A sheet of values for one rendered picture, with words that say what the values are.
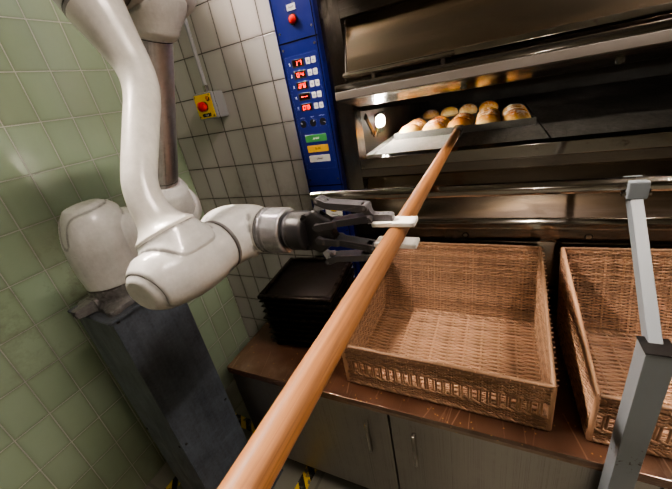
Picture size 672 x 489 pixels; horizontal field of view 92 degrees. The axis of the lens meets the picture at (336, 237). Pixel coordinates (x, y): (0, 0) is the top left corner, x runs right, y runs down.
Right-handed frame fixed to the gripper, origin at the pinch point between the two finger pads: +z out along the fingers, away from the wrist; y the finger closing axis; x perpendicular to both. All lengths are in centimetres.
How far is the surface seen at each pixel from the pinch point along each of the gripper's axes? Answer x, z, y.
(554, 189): -29.7, 25.7, 3.5
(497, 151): -67, 15, 3
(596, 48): -53, 34, -21
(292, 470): -14, -60, 120
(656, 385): -7, 40, 31
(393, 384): -18, -11, 58
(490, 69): -52, 13, -21
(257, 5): -67, -61, -54
